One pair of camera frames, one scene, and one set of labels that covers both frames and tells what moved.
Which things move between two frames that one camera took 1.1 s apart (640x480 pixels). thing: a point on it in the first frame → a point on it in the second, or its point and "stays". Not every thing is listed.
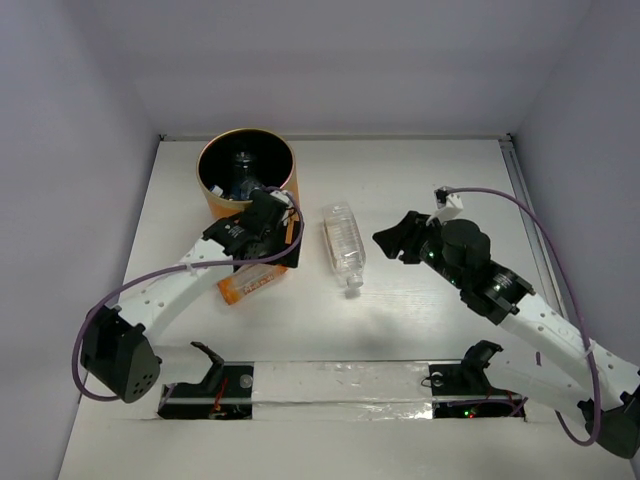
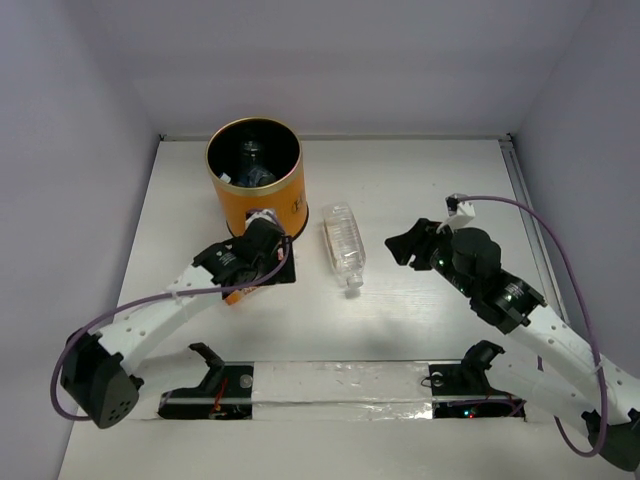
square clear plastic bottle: (344, 241) stays
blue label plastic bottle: (240, 193) → (256, 177)
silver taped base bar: (388, 390) stays
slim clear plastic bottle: (244, 166) → (252, 154)
